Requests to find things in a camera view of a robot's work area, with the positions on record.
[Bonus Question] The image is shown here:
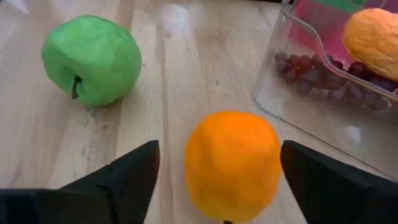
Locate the clear plastic bin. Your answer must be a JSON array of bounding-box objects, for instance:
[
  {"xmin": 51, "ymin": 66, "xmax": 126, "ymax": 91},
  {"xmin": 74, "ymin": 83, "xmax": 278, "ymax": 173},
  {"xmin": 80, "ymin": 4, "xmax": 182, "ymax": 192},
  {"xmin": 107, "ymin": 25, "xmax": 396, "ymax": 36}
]
[{"xmin": 250, "ymin": 0, "xmax": 398, "ymax": 183}]

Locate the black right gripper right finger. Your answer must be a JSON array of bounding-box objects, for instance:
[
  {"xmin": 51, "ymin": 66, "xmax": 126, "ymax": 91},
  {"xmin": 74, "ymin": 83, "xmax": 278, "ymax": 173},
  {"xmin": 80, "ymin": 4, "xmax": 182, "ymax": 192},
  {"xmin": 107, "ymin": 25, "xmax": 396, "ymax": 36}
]
[{"xmin": 279, "ymin": 139, "xmax": 398, "ymax": 224}]

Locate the green apple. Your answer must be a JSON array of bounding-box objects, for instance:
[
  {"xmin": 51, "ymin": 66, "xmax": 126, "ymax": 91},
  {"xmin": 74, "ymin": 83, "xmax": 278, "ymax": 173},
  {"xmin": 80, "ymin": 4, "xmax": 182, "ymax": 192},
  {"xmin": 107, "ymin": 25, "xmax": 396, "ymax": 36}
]
[{"xmin": 40, "ymin": 14, "xmax": 143, "ymax": 108}]

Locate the pink plastic tray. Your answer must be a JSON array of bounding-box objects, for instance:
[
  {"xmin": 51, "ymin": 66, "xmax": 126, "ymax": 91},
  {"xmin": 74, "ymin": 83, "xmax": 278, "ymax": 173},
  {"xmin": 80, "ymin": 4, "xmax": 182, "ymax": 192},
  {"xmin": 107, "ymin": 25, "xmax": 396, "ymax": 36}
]
[{"xmin": 292, "ymin": 0, "xmax": 398, "ymax": 68}]

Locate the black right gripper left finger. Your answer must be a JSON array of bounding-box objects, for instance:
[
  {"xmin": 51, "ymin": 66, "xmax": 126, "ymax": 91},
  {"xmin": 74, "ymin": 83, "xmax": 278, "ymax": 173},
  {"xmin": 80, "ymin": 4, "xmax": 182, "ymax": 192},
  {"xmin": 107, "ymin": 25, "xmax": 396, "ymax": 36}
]
[{"xmin": 0, "ymin": 139, "xmax": 161, "ymax": 224}]

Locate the purple grape bunch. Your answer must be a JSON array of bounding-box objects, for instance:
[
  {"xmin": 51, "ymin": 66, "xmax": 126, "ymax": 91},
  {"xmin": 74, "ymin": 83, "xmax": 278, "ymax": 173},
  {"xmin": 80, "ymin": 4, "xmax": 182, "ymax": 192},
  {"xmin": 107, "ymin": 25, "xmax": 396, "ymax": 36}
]
[{"xmin": 273, "ymin": 51, "xmax": 398, "ymax": 113}]

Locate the yellow mango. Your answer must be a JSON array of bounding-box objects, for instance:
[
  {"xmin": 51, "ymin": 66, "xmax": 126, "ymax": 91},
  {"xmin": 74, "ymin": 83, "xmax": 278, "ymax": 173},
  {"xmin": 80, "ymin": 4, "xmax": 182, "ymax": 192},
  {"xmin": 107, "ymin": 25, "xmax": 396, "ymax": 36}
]
[{"xmin": 341, "ymin": 7, "xmax": 398, "ymax": 83}]

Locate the orange fruit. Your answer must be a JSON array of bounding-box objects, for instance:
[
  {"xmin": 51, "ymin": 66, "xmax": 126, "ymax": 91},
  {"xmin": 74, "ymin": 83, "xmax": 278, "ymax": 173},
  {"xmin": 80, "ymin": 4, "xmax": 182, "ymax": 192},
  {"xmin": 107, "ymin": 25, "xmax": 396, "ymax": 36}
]
[{"xmin": 183, "ymin": 110, "xmax": 282, "ymax": 224}]

